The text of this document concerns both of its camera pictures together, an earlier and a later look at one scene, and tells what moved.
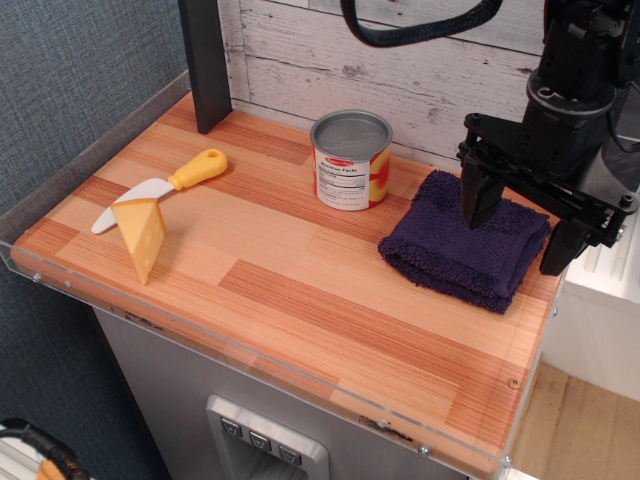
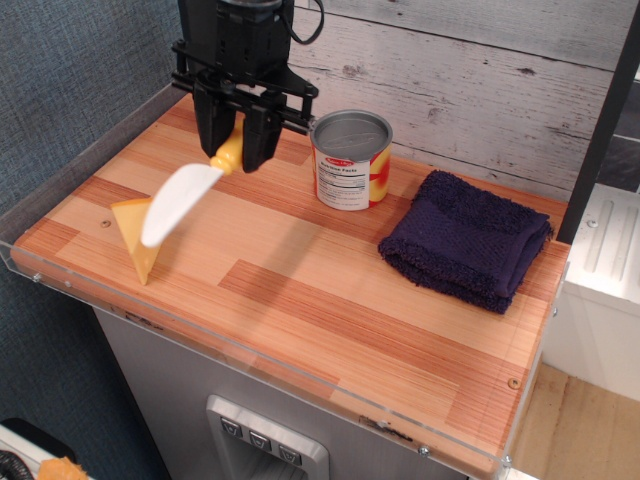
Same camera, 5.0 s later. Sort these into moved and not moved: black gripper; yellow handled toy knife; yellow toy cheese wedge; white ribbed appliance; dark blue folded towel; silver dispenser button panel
Moved: black gripper; yellow handled toy knife
Not moved: white ribbed appliance; silver dispenser button panel; dark blue folded towel; yellow toy cheese wedge
